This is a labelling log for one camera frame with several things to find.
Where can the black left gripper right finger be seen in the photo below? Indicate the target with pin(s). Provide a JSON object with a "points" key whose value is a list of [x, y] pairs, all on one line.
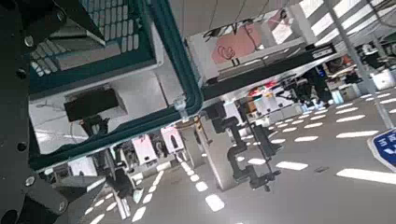
{"points": [[49, 202]]}

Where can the black power adapter box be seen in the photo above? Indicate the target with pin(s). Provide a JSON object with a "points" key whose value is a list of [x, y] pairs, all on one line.
{"points": [[90, 104]]}

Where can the red pink package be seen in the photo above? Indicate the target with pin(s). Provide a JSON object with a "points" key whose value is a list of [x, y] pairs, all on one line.
{"points": [[261, 90]]}

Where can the teal plastic crate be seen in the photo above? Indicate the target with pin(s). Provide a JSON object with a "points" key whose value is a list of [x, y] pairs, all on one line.
{"points": [[174, 46]]}

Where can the white pink display stand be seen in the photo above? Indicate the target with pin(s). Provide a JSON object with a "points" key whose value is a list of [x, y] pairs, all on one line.
{"points": [[172, 140], [144, 150]]}

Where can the slanted grey metal pole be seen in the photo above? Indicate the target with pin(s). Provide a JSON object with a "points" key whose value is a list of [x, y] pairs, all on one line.
{"points": [[358, 62]]}

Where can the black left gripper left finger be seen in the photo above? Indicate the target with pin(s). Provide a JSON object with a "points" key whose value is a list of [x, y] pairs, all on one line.
{"points": [[37, 28]]}

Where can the black robot arm on cart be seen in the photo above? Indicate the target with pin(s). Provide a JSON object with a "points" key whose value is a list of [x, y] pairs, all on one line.
{"points": [[314, 87]]}

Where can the blue road sign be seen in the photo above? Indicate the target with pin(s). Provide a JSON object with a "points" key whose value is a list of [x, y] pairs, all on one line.
{"points": [[386, 147]]}

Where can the white storage box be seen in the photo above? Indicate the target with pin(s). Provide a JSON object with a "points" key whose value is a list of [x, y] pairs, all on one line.
{"points": [[384, 80]]}

